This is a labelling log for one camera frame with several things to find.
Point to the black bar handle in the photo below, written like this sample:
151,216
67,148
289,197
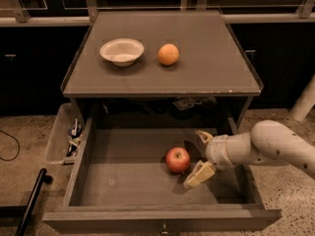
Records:
42,178

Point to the red apple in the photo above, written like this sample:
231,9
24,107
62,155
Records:
177,160

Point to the white bowl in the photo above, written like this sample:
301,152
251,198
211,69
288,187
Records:
122,52

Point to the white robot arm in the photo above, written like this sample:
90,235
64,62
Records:
268,143

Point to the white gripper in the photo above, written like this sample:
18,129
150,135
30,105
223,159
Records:
218,151

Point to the grey cabinet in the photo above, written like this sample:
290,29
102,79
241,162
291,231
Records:
210,61

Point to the clutter inside plastic bin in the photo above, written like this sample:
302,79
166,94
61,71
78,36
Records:
74,136

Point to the metal railing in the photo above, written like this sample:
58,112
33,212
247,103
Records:
84,12

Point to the orange fruit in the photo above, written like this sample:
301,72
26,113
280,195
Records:
168,54

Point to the open grey top drawer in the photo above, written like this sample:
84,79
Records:
120,184

